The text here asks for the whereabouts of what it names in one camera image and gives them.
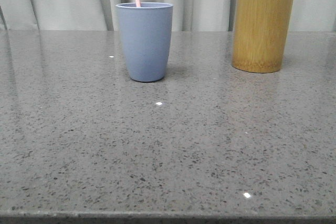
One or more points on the blue plastic cup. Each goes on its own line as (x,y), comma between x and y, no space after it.
(145,33)

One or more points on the bamboo wooden cup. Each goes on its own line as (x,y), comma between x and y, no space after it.
(260,33)

